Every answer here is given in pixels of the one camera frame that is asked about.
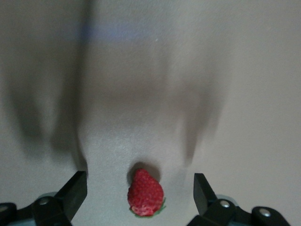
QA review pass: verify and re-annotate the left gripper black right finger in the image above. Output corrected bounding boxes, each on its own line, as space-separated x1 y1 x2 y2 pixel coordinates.
187 173 289 226

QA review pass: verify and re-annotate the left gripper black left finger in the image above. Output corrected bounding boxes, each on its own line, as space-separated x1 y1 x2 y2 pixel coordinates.
0 170 88 226

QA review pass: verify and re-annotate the red strawberry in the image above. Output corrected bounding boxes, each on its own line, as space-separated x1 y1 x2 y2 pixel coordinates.
127 168 166 217

